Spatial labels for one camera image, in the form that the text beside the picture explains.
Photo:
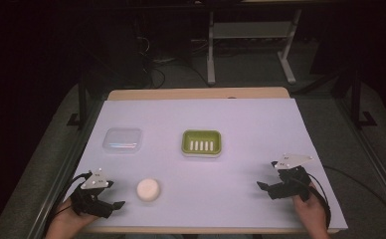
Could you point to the round white soap bar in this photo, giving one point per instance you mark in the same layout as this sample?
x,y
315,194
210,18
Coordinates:
x,y
148,189

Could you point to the green soap dish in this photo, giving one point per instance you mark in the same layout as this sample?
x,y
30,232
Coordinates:
x,y
201,143

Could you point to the person's left hand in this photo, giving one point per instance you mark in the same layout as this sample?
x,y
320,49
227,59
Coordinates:
x,y
69,223

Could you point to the black metal stand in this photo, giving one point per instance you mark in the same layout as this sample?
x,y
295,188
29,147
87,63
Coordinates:
x,y
81,106
356,99

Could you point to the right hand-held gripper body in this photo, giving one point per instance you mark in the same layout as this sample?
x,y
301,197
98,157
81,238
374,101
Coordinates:
x,y
292,184

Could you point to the clear plastic lid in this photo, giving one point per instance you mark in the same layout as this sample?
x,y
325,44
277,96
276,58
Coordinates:
x,y
122,140

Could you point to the white table mat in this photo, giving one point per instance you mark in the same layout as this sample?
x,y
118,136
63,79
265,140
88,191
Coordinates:
x,y
214,186

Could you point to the white metal desk frame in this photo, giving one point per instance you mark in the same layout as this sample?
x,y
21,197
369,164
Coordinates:
x,y
247,30

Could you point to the aluminium frame rail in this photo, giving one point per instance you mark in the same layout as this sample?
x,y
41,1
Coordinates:
x,y
61,179
373,159

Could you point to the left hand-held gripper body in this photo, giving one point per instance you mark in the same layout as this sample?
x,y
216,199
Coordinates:
x,y
93,195

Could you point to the person's right hand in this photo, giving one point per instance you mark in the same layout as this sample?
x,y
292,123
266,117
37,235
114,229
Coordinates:
x,y
310,215

